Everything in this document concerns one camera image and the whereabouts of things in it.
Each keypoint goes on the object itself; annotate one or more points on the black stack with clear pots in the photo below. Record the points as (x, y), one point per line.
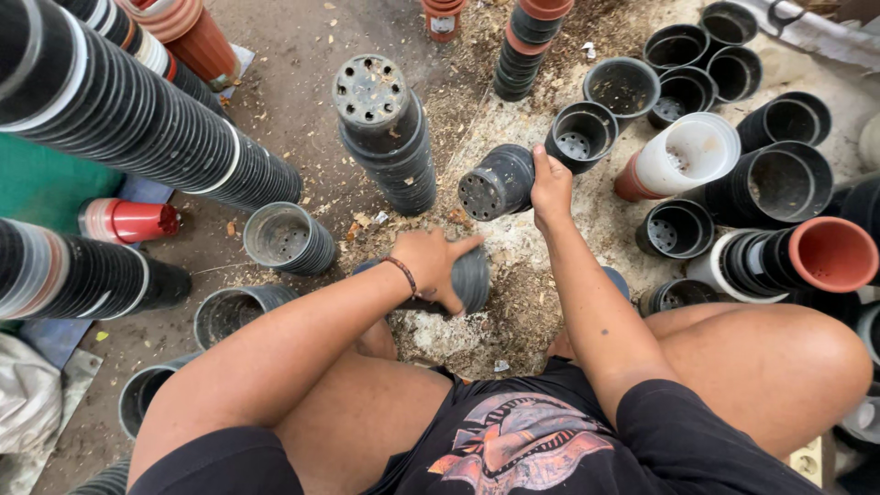
(82, 271)

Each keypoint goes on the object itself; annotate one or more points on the short black pot stack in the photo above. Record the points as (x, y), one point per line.
(787, 122)

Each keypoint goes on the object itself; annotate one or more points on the small terracotta pot stack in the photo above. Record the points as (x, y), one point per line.
(442, 19)

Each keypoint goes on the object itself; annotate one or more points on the wide black pot stack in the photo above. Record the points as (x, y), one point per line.
(770, 185)

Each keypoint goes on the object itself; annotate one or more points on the black ribbed plastic pot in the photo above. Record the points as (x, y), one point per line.
(471, 278)

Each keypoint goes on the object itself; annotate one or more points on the short stack of grey-rimmed pots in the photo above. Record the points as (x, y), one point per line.
(289, 239)

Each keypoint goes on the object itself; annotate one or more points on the upright stack of black pots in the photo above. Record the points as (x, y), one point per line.
(385, 130)

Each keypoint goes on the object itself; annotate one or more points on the large black plastic pot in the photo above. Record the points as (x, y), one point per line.
(622, 88)

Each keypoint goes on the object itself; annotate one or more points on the white plastic sack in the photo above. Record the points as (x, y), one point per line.
(24, 395)

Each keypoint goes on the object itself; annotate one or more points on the red and clear pot stack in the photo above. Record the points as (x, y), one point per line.
(130, 221)

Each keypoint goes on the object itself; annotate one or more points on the green tarp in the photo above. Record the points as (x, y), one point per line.
(48, 182)

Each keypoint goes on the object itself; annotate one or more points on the white and terracotta pot stack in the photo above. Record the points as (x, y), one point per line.
(684, 158)

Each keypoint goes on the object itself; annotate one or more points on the black pot stack, white bands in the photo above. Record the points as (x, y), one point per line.
(148, 51)

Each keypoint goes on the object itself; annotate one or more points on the person's left hand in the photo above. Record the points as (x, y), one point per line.
(426, 265)

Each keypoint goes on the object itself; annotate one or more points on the black printed shirt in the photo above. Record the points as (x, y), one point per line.
(536, 440)

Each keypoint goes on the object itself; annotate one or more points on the long stack of black pots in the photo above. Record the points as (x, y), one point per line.
(137, 117)

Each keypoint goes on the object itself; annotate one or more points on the blue sandal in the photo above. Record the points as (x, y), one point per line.
(615, 282)

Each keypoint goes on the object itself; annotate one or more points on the mixed stack with terracotta pot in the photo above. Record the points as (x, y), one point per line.
(818, 258)

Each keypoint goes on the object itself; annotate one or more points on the person's left leg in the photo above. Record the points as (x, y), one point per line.
(357, 419)

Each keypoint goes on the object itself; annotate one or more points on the person's right leg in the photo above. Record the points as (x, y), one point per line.
(749, 371)

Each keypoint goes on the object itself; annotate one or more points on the person's leg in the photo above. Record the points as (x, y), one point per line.
(357, 419)
(749, 371)

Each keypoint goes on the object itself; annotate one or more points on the black plastic pot with holes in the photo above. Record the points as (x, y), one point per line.
(496, 184)

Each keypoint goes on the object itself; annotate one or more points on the heap of black and white pots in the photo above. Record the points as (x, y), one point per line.
(867, 330)

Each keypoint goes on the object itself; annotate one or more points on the wide stack of terracotta pots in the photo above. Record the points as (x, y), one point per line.
(192, 38)

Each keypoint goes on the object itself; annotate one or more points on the stack of dark ribbed pots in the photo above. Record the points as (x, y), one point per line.
(106, 481)

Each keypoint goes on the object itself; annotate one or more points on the black and terracotta pot stack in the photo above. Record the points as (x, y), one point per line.
(526, 48)

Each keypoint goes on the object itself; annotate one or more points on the person's right hand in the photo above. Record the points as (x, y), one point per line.
(551, 196)

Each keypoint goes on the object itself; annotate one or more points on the grey-rimmed black pot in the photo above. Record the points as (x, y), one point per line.
(141, 395)
(230, 313)

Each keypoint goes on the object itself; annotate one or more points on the grey tarp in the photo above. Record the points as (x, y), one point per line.
(818, 27)

